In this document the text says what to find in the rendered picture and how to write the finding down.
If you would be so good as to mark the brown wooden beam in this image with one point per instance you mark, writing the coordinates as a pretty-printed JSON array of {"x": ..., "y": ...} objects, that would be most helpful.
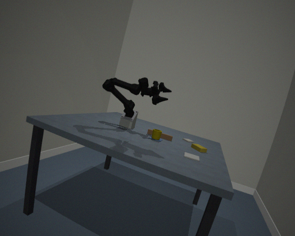
[{"x": 163, "y": 136}]

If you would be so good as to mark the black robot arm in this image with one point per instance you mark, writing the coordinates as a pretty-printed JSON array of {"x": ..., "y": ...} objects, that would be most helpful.
[{"x": 135, "y": 89}]

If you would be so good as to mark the olive yellow rectangular block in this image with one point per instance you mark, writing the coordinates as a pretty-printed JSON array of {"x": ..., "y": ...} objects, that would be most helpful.
[{"x": 199, "y": 148}]

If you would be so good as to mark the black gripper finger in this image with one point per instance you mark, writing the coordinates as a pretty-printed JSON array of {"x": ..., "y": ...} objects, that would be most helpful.
[
  {"x": 165, "y": 89},
  {"x": 160, "y": 99}
]

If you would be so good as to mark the olive yellow cup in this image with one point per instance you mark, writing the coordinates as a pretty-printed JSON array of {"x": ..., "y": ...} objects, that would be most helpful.
[{"x": 156, "y": 134}]

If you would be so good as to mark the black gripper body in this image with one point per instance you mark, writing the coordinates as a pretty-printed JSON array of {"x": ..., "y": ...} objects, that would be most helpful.
[{"x": 154, "y": 99}]

